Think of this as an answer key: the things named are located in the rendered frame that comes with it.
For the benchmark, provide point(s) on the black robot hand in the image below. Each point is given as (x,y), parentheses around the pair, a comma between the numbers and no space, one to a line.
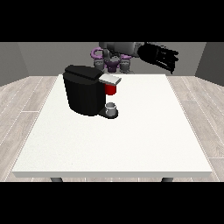
(154,55)

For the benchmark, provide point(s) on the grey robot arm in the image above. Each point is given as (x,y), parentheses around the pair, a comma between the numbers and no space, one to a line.
(122,47)

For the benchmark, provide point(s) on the pale grey machine lid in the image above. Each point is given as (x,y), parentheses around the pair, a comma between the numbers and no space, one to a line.
(110,78)

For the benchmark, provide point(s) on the red pod holder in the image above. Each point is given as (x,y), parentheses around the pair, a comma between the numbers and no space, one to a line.
(110,89)

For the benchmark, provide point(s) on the black coffee machine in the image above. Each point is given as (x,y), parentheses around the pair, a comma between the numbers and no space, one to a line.
(84,93)

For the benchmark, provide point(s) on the grey and purple robot trunk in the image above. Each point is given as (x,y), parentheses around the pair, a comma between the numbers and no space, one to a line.
(110,64)

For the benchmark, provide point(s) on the small grey cup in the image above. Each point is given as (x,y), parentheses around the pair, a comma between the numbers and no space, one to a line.
(110,108)

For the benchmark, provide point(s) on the dark table leg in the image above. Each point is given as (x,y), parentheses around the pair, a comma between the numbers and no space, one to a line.
(167,179)
(56,179)

